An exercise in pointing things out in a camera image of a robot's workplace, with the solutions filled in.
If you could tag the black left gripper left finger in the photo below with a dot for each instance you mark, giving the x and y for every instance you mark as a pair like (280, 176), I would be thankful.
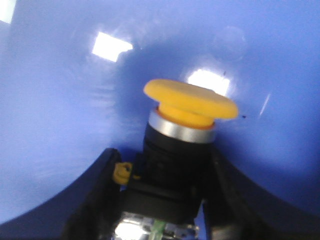
(96, 216)

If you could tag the yellow mushroom push button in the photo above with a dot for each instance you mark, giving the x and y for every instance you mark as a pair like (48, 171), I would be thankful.
(163, 186)

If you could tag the blue plastic bin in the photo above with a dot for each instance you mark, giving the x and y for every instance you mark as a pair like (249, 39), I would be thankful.
(72, 74)

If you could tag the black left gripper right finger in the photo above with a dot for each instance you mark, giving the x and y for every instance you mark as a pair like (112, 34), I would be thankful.
(236, 208)

